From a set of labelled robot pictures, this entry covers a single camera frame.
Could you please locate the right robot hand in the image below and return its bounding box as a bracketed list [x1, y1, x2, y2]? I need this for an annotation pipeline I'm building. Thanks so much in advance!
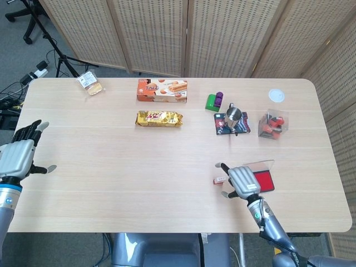
[214, 162, 262, 200]

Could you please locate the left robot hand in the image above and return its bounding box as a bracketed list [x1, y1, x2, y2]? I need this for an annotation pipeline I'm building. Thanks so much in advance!
[0, 119, 58, 179]

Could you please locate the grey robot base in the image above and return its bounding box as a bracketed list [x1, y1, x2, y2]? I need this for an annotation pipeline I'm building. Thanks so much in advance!
[111, 232, 231, 267]

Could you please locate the red ink pad clear lid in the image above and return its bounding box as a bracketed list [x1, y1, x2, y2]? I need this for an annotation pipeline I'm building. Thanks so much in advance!
[242, 159, 276, 193]

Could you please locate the dark patterned cloth coaster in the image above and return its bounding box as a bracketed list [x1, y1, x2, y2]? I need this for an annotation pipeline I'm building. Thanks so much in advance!
[213, 111, 252, 136]

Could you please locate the clear box with red items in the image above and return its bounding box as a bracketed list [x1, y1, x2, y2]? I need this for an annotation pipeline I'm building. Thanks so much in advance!
[257, 108, 290, 141]

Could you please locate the stainless steel mug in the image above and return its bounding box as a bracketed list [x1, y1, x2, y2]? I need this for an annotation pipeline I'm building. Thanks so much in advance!
[224, 102, 242, 136]

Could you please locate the metal table leg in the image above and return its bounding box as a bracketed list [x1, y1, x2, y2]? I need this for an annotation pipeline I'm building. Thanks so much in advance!
[238, 233, 248, 267]

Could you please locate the green toy block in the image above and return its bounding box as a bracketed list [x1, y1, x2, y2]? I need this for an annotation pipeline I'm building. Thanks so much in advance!
[205, 93, 220, 113]

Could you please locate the purple toy block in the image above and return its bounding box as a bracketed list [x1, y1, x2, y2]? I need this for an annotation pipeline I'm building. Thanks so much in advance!
[213, 91, 225, 108]

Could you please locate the white power strip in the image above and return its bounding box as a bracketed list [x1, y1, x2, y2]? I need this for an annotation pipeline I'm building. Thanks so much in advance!
[29, 68, 48, 80]

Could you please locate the white round lid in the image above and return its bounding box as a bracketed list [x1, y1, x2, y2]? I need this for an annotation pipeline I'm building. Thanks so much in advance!
[268, 88, 285, 103]

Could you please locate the gold foil snack packet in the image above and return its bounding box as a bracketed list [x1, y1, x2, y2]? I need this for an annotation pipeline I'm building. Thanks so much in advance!
[135, 110, 184, 128]

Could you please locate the bread in clear wrapper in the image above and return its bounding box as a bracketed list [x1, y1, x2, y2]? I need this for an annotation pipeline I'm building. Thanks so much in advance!
[76, 69, 107, 97]

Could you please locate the black tripod stand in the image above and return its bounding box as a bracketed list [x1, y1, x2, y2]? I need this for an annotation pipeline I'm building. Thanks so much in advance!
[21, 0, 98, 78]

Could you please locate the orange egg roll box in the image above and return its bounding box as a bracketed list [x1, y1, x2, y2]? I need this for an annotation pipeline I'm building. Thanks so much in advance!
[136, 78, 188, 103]

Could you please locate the black office chair base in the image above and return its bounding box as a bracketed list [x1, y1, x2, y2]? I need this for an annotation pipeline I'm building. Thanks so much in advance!
[4, 0, 42, 45]

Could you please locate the wicker folding screen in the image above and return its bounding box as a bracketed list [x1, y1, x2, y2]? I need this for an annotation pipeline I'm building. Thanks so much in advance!
[38, 0, 356, 267]

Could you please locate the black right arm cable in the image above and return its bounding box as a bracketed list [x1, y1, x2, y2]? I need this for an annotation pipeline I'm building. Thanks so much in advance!
[257, 196, 309, 262]

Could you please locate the floor cable bundle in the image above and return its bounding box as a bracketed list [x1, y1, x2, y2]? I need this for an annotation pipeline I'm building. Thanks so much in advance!
[0, 80, 28, 131]

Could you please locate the blue cable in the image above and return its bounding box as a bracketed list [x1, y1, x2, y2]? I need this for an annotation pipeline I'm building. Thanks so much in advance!
[101, 233, 115, 267]

